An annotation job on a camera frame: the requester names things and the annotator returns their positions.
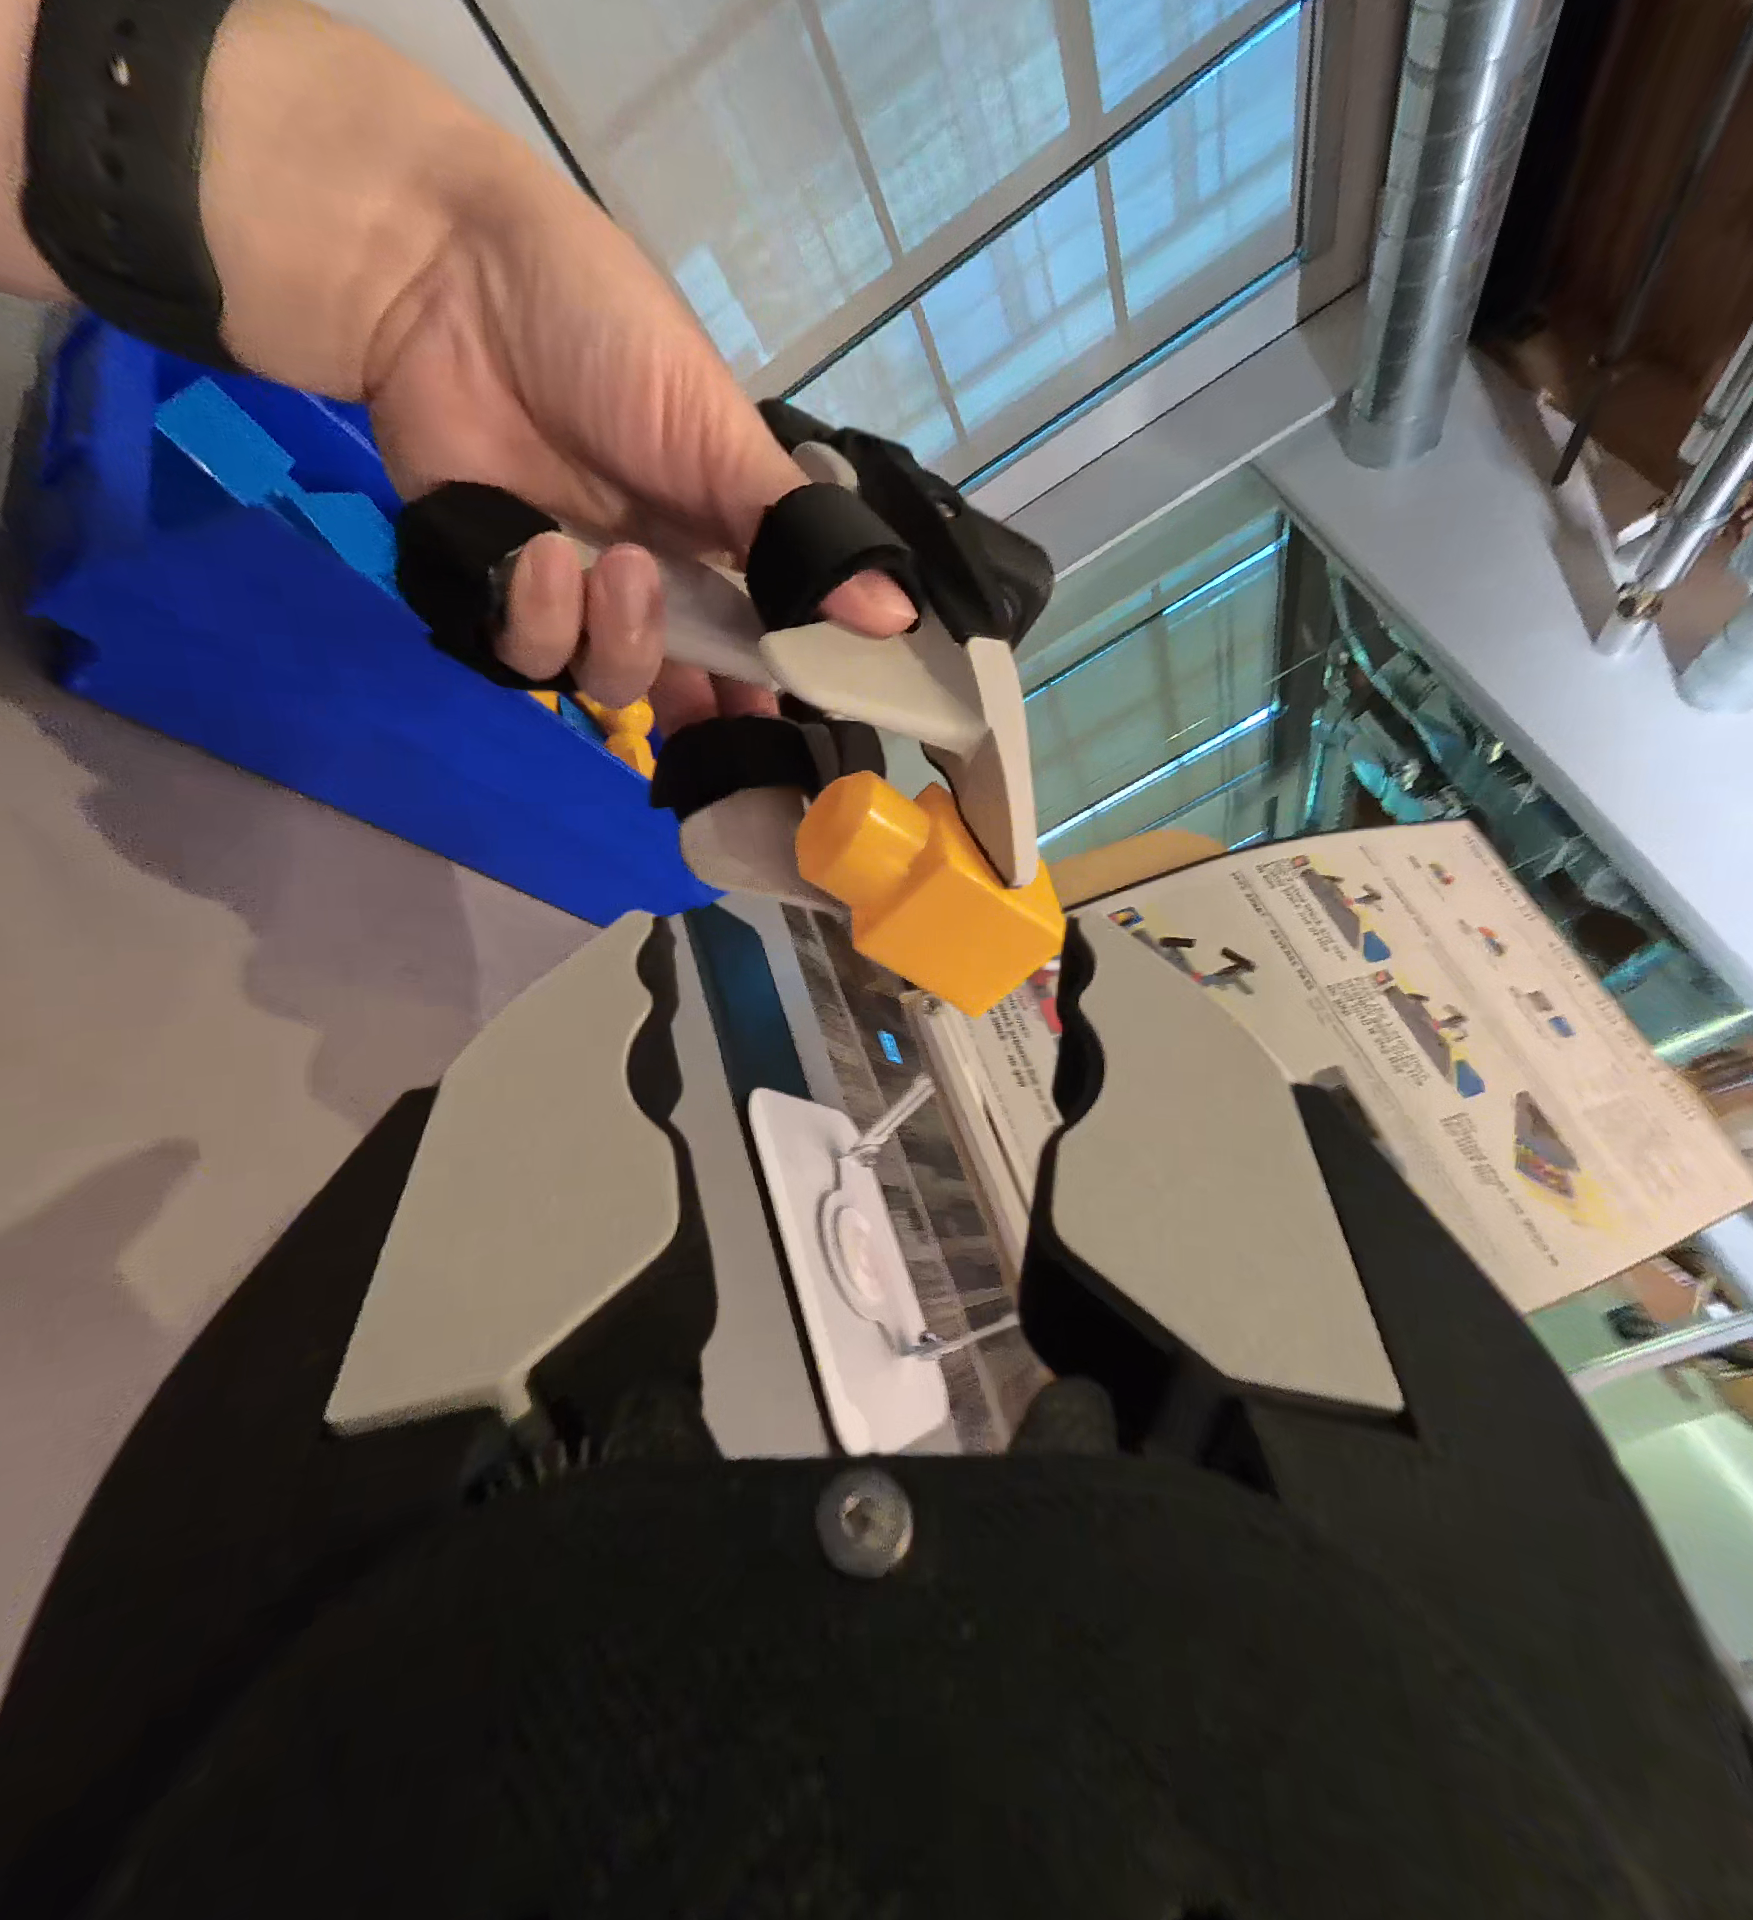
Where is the blue plastic bin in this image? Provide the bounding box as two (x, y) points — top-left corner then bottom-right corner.
(6, 306), (728, 924)

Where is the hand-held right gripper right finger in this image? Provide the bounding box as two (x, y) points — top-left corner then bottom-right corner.
(1018, 908), (1405, 1465)

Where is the silver vertical duct pipe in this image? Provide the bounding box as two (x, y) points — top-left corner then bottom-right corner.
(1333, 0), (1567, 470)

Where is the wooden instruction board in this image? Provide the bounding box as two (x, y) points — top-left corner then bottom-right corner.
(905, 817), (1753, 1315)

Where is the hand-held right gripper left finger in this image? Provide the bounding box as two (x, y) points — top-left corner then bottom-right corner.
(325, 912), (719, 1435)

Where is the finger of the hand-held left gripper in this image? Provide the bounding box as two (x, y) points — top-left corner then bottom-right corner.
(677, 792), (856, 919)
(758, 628), (1040, 890)

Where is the black wristband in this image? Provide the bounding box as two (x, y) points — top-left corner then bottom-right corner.
(19, 0), (240, 369)

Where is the person's left hand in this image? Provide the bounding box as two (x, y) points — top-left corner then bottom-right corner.
(215, 0), (924, 736)

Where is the metal bar fixture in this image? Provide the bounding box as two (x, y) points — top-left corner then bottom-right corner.
(1596, 227), (1753, 714)

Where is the blue mega block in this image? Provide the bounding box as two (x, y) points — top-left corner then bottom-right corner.
(154, 379), (293, 504)
(276, 486), (401, 580)

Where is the white stand base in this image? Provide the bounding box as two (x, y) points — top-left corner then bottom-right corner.
(744, 1083), (952, 1457)

